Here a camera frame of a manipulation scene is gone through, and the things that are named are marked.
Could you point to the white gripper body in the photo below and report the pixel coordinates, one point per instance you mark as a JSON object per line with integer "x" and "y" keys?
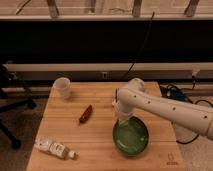
{"x": 123, "y": 112}

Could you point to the black office chair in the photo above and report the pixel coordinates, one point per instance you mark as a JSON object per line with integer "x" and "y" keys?
{"x": 5, "y": 76}

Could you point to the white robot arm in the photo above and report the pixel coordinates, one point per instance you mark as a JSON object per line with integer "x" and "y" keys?
{"x": 198, "y": 119}

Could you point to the white wall plug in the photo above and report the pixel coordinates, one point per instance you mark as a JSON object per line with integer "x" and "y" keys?
{"x": 195, "y": 72}

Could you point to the white squeeze tube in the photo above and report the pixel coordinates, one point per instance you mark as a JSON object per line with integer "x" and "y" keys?
{"x": 54, "y": 148}

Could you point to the white plastic cup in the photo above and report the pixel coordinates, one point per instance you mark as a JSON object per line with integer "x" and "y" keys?
{"x": 62, "y": 86}

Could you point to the green ceramic bowl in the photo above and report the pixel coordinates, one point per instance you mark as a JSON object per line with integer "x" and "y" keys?
{"x": 130, "y": 137}

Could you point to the brown red pepper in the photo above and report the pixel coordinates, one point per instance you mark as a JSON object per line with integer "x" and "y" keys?
{"x": 87, "y": 113}

